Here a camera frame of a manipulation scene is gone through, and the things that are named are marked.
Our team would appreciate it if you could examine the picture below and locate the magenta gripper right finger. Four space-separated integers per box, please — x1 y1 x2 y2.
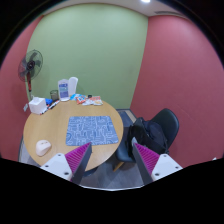
132 138 182 185

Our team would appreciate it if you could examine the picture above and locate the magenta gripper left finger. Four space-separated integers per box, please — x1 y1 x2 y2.
41 143 92 185

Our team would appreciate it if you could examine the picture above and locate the blue patterned mouse pad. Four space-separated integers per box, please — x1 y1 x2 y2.
66 116 118 146

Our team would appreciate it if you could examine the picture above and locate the black backpack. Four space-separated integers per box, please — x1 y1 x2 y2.
126 117 168 155

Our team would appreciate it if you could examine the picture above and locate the round wooden table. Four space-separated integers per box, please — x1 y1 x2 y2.
23 101 123 171

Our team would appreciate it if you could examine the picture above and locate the black chair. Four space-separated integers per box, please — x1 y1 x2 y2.
114 108 179 171

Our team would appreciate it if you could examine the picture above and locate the black red marker pen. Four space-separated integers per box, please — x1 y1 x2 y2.
48 100 60 110

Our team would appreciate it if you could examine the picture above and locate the red snack packet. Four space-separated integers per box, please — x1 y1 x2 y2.
76 95 86 104

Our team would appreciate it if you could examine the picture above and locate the white tissue box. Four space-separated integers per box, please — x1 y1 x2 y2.
29 97 46 114

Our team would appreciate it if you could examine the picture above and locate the dark glass cup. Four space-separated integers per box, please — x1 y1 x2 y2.
50 90 59 101

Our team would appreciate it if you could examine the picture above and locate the white labelled jug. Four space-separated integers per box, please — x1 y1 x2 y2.
58 79 69 101

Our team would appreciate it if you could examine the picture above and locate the white plastic container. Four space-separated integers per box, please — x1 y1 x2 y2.
68 77 78 95

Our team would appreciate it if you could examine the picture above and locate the standing electric fan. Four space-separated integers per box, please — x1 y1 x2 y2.
18 49 43 92

